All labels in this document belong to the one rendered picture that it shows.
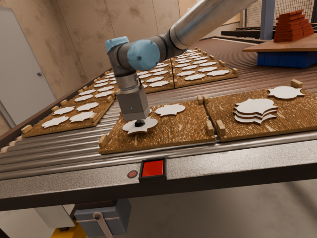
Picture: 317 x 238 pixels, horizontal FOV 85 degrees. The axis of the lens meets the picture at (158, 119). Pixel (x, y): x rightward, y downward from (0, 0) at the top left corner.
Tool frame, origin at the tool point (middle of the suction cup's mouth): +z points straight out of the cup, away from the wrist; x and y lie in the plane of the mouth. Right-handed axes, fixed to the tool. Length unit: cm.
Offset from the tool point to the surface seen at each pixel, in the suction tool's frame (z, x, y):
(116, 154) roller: 4.8, 10.4, 7.2
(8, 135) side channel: 1, -3, 76
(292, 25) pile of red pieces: -18, -90, -83
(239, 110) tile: -0.6, -6.0, -36.2
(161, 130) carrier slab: 2.3, -0.3, -7.7
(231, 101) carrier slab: 2.3, -21.6, -35.8
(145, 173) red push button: 3.0, 21.1, -7.5
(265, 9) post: -30, -192, -96
